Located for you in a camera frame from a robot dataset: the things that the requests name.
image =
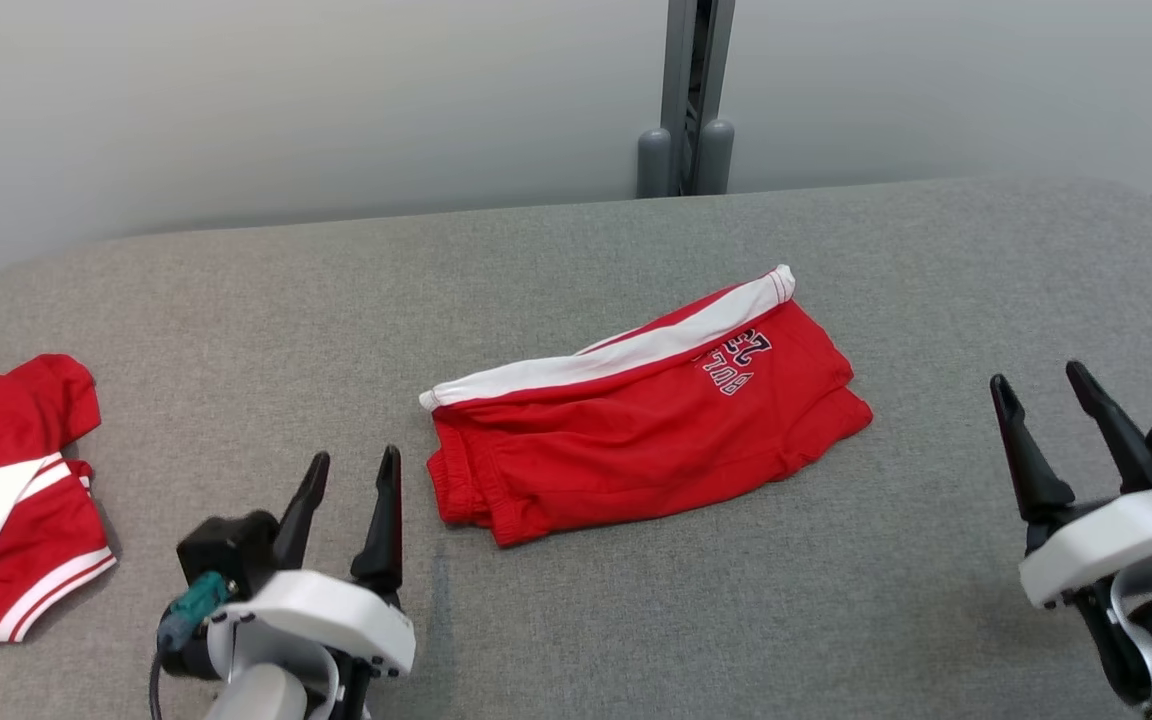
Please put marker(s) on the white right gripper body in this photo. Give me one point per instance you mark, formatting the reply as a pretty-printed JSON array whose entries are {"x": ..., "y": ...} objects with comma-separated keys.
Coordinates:
[{"x": 1106, "y": 540}]

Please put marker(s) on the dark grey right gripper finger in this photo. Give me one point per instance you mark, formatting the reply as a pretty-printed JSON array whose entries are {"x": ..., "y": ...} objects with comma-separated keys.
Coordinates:
[
  {"x": 1126, "y": 440},
  {"x": 1031, "y": 470}
]

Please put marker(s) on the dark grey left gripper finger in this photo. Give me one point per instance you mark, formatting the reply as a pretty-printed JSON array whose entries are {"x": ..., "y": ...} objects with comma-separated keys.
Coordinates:
[
  {"x": 301, "y": 520},
  {"x": 384, "y": 550}
]

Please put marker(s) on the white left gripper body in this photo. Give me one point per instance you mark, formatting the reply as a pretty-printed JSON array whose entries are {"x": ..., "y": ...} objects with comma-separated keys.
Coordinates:
[{"x": 336, "y": 610}]

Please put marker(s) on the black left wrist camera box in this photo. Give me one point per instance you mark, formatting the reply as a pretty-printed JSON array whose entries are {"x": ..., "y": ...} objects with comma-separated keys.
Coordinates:
[{"x": 231, "y": 550}]

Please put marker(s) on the red Bulls jersey white sleeves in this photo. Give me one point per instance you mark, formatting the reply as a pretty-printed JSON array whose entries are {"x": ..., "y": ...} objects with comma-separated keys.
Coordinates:
[{"x": 6, "y": 420}]

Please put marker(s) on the teal left camera connector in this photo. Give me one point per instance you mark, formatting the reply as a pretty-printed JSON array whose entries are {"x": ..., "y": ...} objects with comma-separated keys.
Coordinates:
[{"x": 196, "y": 605}]

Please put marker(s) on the grey metal wall post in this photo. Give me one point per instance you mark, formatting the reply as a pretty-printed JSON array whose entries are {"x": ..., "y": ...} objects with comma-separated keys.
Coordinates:
[{"x": 681, "y": 80}]

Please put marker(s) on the red shorts with white stripe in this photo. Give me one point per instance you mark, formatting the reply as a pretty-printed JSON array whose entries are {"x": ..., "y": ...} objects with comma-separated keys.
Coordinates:
[{"x": 626, "y": 440}]

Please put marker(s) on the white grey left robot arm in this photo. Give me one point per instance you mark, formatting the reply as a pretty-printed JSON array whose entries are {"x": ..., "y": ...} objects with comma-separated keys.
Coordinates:
[{"x": 261, "y": 695}]

